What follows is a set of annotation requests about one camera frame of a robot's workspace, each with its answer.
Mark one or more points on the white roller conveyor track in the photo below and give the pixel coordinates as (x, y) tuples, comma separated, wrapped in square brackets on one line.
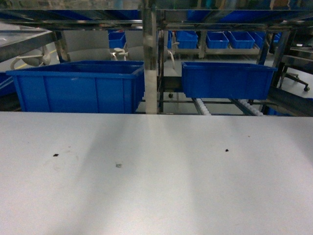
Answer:
[(243, 105)]

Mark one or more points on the large blue plastic crate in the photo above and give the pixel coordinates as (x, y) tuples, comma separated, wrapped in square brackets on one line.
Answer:
[(115, 87)]

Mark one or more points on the stainless steel rack upright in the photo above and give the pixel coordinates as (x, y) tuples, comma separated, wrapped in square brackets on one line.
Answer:
[(149, 27)]

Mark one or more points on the grey office chair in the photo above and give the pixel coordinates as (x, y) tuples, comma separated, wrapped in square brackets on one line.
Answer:
[(37, 57)]

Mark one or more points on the right blue plastic crate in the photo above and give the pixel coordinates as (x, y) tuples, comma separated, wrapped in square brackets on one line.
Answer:
[(226, 80)]

